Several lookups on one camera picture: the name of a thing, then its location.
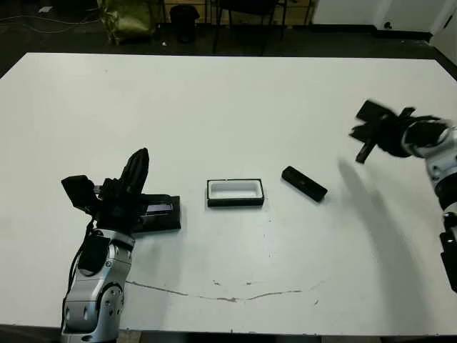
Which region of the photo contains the black box base white inlay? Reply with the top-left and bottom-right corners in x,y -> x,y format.
206,177 -> 266,209

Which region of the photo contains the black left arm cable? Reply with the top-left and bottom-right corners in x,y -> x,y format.
69,217 -> 98,287

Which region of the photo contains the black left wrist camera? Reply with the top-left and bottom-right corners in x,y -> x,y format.
60,174 -> 101,216

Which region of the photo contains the black mesh office chair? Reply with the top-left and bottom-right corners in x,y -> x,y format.
212,0 -> 287,57

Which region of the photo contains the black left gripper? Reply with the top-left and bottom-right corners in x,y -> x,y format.
93,146 -> 151,235

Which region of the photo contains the yellow green bag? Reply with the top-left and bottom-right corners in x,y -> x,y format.
96,0 -> 157,46

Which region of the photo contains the glossy black box lid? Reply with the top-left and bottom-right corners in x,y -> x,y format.
134,194 -> 184,232

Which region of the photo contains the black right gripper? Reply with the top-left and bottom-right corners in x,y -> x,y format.
348,106 -> 417,164

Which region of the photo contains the black handheld camera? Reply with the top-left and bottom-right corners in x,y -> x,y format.
281,165 -> 328,203

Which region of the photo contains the black waste bin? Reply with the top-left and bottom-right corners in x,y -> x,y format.
169,4 -> 201,44

